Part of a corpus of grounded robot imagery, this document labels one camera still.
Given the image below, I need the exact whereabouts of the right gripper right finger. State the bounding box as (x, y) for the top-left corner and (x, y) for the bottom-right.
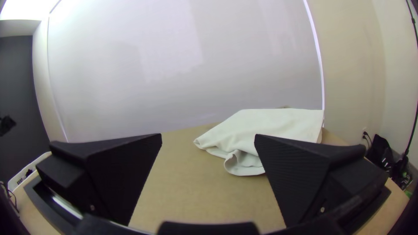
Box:
(254, 134), (389, 228)

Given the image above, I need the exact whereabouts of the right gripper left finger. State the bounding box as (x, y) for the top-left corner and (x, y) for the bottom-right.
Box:
(35, 133), (163, 226)

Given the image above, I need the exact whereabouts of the white laundry basket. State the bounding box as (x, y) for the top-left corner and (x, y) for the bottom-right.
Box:
(7, 151), (52, 192)

